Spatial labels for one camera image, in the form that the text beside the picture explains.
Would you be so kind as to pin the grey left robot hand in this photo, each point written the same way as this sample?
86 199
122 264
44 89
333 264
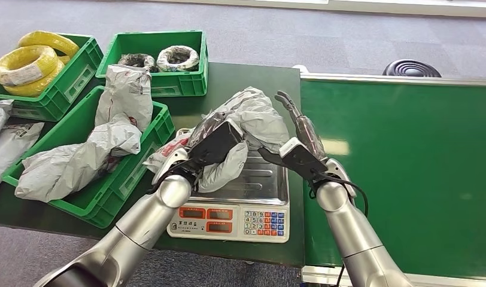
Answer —
205 126

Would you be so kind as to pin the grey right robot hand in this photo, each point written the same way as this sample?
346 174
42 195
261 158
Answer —
308 134

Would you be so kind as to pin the white red-printed courier package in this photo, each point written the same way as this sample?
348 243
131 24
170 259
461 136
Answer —
259 119

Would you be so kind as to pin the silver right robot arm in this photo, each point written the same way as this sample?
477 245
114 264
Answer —
354 233

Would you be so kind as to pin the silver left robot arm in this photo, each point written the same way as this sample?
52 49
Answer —
140 226

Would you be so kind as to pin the upright grey courier package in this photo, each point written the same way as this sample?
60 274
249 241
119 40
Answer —
125 98

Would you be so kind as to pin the green conveyor belt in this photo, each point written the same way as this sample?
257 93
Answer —
425 158

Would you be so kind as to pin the crumpled long grey courier package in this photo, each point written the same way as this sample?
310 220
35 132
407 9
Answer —
68 163

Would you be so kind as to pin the flat grey courier package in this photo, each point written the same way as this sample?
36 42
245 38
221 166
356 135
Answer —
9 145

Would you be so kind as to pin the green crate holding wrapped coils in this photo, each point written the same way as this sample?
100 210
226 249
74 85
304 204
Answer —
175 84

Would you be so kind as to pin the green crate holding packages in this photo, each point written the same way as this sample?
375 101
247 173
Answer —
124 174

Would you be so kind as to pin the electronic weighing scale steel tray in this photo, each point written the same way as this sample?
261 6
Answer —
247 222

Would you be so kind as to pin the black ribbed round object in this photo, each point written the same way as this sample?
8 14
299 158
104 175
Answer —
411 69

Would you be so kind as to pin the green crate holding yellow coils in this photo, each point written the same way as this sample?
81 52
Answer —
74 83

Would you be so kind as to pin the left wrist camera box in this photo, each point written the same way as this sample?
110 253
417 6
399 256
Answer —
215 144

